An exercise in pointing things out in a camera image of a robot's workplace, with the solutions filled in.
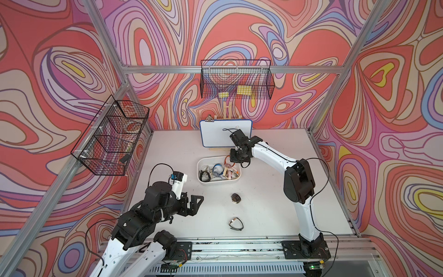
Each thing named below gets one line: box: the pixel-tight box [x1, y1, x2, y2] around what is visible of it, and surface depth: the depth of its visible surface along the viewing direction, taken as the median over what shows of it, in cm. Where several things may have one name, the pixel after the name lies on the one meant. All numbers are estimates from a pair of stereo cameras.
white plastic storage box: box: [196, 155, 242, 186], surface depth 97 cm
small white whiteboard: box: [199, 119, 253, 148], surface depth 95 cm
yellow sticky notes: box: [236, 84, 253, 96], surface depth 92 cm
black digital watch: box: [199, 169, 212, 182], surface depth 95 cm
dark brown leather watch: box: [230, 192, 242, 204], surface depth 90 cm
